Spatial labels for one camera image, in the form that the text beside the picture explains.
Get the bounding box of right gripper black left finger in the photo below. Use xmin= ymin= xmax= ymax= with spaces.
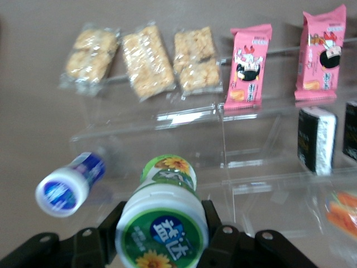
xmin=0 ymin=200 xmax=127 ymax=268

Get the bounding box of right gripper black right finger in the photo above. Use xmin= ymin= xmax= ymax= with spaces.
xmin=201 ymin=199 xmax=319 ymax=268

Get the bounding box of green gum bottle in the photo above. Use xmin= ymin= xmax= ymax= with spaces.
xmin=114 ymin=154 xmax=210 ymax=268

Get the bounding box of blue gum bottle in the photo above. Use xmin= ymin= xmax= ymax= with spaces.
xmin=34 ymin=151 xmax=107 ymax=218

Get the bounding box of clear acrylic stepped stand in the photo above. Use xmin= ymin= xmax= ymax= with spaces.
xmin=69 ymin=36 xmax=357 ymax=242

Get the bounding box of wrapped triangle sandwich large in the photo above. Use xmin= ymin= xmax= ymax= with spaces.
xmin=324 ymin=190 xmax=357 ymax=238

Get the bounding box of black rice ball packet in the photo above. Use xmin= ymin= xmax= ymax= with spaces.
xmin=296 ymin=106 xmax=339 ymax=176
xmin=342 ymin=100 xmax=357 ymax=163

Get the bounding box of pink snack packet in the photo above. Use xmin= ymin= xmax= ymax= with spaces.
xmin=293 ymin=3 xmax=348 ymax=102
xmin=224 ymin=23 xmax=273 ymax=111

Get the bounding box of clear rice cracker packet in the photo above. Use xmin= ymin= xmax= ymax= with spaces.
xmin=172 ymin=26 xmax=224 ymax=99
xmin=59 ymin=22 xmax=121 ymax=96
xmin=120 ymin=23 xmax=177 ymax=102

